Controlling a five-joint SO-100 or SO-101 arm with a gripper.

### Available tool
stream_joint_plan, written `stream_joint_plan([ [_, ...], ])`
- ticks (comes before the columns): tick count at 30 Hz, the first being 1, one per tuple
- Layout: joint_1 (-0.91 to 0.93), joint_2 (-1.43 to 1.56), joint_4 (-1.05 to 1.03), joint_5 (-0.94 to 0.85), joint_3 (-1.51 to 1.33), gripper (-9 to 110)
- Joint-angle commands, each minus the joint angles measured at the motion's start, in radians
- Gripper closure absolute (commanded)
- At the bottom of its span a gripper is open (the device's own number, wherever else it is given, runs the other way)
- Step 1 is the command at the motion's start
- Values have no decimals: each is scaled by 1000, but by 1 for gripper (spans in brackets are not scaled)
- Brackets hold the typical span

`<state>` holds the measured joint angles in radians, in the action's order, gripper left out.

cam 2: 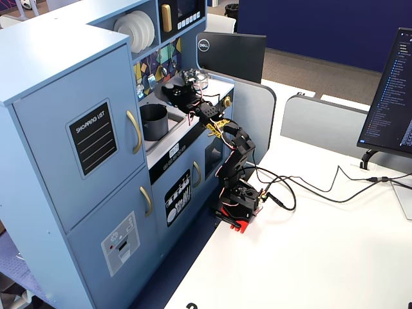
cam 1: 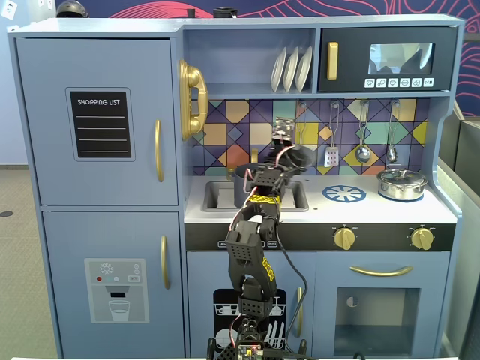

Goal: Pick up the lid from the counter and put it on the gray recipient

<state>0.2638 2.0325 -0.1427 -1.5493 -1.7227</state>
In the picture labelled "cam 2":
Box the hanging toy ladle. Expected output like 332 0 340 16
160 44 171 78

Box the black Dell monitor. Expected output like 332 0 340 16
195 31 268 85

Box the white chair back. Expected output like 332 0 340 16
205 12 238 34

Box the hanging toy spatula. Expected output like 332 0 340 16
147 50 161 90

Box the gold dishwasher door handle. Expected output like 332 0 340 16
192 160 202 189

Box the white toy plate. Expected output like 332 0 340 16
131 10 156 46
128 11 152 49
124 13 146 52
113 15 140 55

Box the toy microwave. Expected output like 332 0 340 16
157 0 207 43

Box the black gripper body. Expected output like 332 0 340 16
189 99 224 126

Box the monitor showing code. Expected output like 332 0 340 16
356 27 412 160

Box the dark gray toy pot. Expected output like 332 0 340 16
140 103 170 142

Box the black shopping list board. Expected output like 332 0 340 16
66 98 120 180

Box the upper fridge door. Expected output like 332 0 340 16
12 43 148 235

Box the long gold fridge handle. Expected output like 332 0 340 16
126 109 143 155

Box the light blue toy kitchen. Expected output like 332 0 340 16
0 0 236 309

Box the thin black cable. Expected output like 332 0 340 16
257 164 392 194

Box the gray desk divider rounded corner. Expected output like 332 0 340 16
207 72 277 168

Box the toy dishwasher door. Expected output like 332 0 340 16
150 151 215 256

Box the black monitor bracket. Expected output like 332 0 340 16
359 149 381 171

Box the hanging toy spoon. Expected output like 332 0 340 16
169 41 178 70

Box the black trash bin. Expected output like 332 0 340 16
224 3 240 20

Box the lower freezer door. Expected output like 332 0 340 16
66 165 162 309

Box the thick black cable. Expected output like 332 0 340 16
247 162 412 212

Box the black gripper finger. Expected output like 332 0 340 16
167 92 201 109
160 82 195 98

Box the gray desk divider panel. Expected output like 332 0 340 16
279 94 371 160

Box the gold microwave handle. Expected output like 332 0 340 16
160 3 173 33

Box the hanging toy whisk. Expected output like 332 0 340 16
135 62 145 100

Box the short gold freezer handle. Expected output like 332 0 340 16
139 185 153 218

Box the silver monitor stand base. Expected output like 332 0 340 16
390 179 412 221

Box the red table clamp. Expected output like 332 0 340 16
211 205 263 235

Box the white toy sink basin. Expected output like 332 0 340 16
140 111 188 154

